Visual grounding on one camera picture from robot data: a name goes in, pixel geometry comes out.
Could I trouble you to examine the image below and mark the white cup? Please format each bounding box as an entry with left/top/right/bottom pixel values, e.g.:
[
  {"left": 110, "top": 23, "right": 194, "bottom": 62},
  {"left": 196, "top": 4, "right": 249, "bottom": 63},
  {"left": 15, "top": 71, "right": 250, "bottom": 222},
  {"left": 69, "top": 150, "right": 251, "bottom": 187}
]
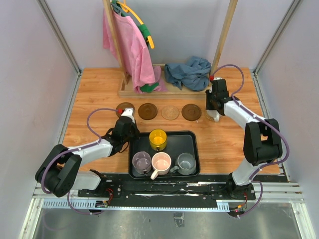
[{"left": 207, "top": 110, "right": 220, "bottom": 122}]

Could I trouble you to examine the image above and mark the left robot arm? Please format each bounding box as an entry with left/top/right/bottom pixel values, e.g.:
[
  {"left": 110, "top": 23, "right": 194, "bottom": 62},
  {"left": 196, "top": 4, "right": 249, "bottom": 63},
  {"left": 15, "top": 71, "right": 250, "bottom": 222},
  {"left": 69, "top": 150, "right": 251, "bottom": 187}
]
[{"left": 35, "top": 116, "right": 139, "bottom": 197}]

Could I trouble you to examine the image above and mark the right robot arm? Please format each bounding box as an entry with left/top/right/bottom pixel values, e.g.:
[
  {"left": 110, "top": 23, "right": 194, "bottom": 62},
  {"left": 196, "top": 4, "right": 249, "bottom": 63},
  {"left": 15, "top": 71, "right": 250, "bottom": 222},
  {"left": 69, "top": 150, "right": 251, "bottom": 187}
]
[{"left": 205, "top": 78, "right": 283, "bottom": 199}]

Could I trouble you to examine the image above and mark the right woven rattan coaster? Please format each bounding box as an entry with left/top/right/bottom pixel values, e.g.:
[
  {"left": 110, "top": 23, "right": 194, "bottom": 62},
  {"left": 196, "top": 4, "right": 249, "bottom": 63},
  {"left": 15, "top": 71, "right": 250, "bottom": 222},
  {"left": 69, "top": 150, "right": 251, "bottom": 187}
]
[{"left": 204, "top": 110, "right": 214, "bottom": 121}]

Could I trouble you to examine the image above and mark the woven rattan coaster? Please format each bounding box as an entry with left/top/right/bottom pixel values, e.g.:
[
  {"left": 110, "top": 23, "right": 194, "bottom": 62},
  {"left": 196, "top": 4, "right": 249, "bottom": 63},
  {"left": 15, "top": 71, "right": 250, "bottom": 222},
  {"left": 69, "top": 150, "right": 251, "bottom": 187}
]
[
  {"left": 204, "top": 110, "right": 214, "bottom": 121},
  {"left": 161, "top": 106, "right": 179, "bottom": 120}
]

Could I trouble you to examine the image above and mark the yellow cup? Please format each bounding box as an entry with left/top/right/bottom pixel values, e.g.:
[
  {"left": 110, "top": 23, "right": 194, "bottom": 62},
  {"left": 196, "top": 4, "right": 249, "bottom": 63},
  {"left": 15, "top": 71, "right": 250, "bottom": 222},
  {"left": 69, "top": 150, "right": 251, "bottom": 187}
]
[{"left": 149, "top": 129, "right": 167, "bottom": 152}]

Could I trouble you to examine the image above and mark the purple cup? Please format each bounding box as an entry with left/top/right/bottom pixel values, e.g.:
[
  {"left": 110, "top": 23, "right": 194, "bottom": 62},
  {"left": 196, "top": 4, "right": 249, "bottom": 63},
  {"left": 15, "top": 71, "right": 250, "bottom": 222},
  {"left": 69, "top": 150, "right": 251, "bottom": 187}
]
[{"left": 132, "top": 151, "right": 152, "bottom": 176}]

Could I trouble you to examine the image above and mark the left woven rattan coaster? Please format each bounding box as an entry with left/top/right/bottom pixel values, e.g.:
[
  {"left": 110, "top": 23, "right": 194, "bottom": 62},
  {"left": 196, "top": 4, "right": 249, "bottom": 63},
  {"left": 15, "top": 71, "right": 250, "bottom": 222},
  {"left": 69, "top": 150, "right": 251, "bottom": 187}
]
[{"left": 161, "top": 106, "right": 179, "bottom": 120}]

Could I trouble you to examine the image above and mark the brown wooden saucer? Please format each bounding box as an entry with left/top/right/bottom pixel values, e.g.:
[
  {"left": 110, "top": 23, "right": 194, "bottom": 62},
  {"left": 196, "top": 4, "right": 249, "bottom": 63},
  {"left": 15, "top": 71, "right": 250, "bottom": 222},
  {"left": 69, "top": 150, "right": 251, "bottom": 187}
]
[
  {"left": 138, "top": 103, "right": 158, "bottom": 120},
  {"left": 116, "top": 102, "right": 135, "bottom": 117},
  {"left": 181, "top": 104, "right": 201, "bottom": 121}
]

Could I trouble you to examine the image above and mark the blue crumpled cloth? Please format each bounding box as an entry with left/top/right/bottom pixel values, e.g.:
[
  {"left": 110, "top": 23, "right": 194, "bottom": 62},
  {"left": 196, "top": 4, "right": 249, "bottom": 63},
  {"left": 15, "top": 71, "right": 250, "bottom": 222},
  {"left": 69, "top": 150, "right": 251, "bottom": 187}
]
[{"left": 164, "top": 56, "right": 211, "bottom": 92}]

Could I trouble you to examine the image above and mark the wooden clothes rack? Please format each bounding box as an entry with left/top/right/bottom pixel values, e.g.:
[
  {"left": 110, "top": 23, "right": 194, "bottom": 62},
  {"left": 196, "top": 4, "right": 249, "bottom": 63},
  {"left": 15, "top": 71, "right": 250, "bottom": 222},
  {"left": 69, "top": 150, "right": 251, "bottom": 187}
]
[{"left": 103, "top": 0, "right": 238, "bottom": 99}]

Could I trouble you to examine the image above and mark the pink mug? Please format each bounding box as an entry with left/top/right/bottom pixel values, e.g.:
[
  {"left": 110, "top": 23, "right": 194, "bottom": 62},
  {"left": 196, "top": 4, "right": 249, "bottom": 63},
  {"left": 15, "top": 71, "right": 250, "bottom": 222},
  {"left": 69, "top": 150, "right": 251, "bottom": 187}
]
[{"left": 151, "top": 152, "right": 171, "bottom": 180}]

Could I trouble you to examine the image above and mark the green cloth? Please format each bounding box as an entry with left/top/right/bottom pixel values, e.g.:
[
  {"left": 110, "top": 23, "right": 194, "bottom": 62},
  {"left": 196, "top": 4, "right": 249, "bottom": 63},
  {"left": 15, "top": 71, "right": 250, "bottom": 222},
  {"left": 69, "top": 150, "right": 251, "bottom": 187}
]
[{"left": 140, "top": 82, "right": 159, "bottom": 93}]

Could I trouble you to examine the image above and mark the black plastic tray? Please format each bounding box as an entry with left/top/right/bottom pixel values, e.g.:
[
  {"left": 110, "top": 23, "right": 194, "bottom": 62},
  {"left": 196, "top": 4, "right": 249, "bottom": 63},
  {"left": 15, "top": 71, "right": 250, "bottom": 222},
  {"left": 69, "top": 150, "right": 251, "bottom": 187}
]
[{"left": 129, "top": 130, "right": 200, "bottom": 181}]

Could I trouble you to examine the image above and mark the grey mug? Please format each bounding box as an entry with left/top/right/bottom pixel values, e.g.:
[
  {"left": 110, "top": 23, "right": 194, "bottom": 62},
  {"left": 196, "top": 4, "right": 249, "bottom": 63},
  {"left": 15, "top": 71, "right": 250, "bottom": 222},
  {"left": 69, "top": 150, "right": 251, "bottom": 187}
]
[{"left": 169, "top": 153, "right": 196, "bottom": 176}]

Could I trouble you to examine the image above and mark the pink shirt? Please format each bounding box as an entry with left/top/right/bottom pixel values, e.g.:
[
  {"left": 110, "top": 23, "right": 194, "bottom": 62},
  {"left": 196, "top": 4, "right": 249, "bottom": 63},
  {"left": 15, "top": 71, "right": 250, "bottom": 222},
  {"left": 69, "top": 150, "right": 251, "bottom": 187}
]
[{"left": 113, "top": 12, "right": 167, "bottom": 93}]

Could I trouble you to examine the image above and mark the green clothes hanger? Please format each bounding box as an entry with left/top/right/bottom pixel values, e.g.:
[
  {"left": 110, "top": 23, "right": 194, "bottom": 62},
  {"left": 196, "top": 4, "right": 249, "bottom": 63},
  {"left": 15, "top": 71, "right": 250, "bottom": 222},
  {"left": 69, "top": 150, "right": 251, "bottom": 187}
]
[{"left": 111, "top": 0, "right": 151, "bottom": 44}]

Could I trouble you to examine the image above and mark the yellow clothes hanger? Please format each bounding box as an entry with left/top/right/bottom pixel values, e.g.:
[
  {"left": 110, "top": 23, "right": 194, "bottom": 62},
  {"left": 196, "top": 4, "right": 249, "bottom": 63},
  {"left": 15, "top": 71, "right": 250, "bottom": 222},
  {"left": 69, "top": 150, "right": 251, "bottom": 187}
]
[{"left": 117, "top": 1, "right": 155, "bottom": 49}]

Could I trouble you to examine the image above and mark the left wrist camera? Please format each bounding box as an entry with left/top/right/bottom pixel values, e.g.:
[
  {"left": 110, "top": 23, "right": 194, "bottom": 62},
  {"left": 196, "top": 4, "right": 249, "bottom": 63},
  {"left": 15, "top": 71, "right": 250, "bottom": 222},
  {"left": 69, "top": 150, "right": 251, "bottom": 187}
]
[{"left": 121, "top": 108, "right": 135, "bottom": 123}]

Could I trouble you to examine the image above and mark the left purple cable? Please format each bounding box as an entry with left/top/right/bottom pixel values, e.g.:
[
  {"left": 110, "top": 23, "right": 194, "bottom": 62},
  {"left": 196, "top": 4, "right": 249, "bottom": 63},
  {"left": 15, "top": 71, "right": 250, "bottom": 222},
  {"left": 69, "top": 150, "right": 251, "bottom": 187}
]
[{"left": 41, "top": 107, "right": 124, "bottom": 195}]

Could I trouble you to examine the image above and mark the purple cable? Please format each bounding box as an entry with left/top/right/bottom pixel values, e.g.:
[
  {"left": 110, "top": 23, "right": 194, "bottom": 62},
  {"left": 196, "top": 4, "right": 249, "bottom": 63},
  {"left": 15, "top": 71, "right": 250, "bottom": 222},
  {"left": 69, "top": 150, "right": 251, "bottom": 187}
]
[
  {"left": 209, "top": 64, "right": 290, "bottom": 180},
  {"left": 41, "top": 107, "right": 124, "bottom": 195}
]

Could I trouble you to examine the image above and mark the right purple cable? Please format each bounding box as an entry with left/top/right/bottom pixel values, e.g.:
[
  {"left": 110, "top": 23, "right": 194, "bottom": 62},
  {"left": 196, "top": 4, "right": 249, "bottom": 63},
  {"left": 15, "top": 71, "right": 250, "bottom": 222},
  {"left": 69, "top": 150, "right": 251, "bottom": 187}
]
[{"left": 209, "top": 64, "right": 290, "bottom": 180}]

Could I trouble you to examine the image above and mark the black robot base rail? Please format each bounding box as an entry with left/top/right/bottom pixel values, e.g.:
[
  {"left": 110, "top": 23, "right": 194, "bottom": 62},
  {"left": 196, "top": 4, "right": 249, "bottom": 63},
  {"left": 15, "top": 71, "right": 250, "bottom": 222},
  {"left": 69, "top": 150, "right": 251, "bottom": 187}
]
[{"left": 76, "top": 174, "right": 256, "bottom": 210}]

